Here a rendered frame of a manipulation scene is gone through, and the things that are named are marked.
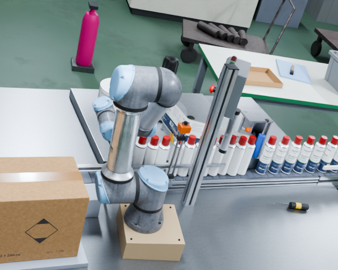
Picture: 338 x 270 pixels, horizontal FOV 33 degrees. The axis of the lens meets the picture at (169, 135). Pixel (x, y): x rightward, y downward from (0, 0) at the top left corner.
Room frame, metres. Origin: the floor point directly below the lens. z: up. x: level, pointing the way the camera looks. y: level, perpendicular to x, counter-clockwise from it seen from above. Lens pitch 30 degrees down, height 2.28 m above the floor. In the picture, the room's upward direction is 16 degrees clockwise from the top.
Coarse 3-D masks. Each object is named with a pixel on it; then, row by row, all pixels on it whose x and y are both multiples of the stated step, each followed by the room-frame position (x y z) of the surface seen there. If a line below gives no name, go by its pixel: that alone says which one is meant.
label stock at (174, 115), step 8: (168, 112) 2.48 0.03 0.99; (176, 112) 2.43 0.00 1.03; (168, 120) 2.47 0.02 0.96; (176, 120) 2.41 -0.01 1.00; (184, 120) 2.36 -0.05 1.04; (168, 128) 2.45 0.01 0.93; (176, 128) 2.40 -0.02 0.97; (192, 128) 2.34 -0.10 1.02; (200, 128) 2.34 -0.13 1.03; (200, 136) 2.34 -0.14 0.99; (248, 136) 2.34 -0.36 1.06
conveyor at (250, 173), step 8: (248, 168) 2.36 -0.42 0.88; (280, 168) 2.45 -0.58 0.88; (304, 168) 2.52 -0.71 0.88; (88, 176) 1.94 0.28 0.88; (176, 176) 2.12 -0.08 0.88; (208, 176) 2.20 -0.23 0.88; (216, 176) 2.21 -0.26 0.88; (224, 176) 2.23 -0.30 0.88; (240, 176) 2.28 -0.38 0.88; (248, 176) 2.29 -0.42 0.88; (256, 176) 2.31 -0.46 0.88; (264, 176) 2.33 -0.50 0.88; (272, 176) 2.35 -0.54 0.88; (280, 176) 2.37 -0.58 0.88; (288, 176) 2.40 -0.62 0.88; (296, 176) 2.42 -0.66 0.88; (304, 176) 2.44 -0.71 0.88
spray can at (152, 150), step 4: (156, 136) 2.07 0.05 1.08; (152, 140) 2.05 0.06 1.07; (156, 140) 2.05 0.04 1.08; (148, 144) 2.05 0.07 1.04; (152, 144) 2.04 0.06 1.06; (156, 144) 2.05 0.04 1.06; (148, 148) 2.04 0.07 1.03; (152, 148) 2.04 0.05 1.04; (156, 148) 2.04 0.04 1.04; (148, 152) 2.04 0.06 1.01; (152, 152) 2.04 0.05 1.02; (156, 152) 2.05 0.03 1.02; (144, 156) 2.05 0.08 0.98; (148, 156) 2.04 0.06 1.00; (152, 156) 2.04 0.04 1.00; (144, 160) 2.04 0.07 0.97; (148, 160) 2.04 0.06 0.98; (152, 160) 2.04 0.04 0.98; (144, 164) 2.04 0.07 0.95
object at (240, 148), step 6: (240, 138) 2.27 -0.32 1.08; (246, 138) 2.27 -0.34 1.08; (240, 144) 2.26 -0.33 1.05; (234, 150) 2.26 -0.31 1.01; (240, 150) 2.25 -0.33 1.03; (234, 156) 2.25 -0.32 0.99; (240, 156) 2.25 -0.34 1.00; (234, 162) 2.25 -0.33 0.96; (240, 162) 2.27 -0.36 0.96; (228, 168) 2.26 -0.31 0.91; (234, 168) 2.25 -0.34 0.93; (228, 174) 2.25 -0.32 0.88; (234, 174) 2.25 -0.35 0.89
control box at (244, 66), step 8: (240, 64) 2.12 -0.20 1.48; (248, 64) 2.15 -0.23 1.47; (240, 72) 2.04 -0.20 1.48; (248, 72) 2.07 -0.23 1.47; (240, 80) 2.01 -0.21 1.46; (240, 88) 2.01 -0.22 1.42; (232, 96) 2.01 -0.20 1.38; (240, 96) 2.01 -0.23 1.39; (232, 104) 2.01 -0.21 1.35; (232, 112) 2.01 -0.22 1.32
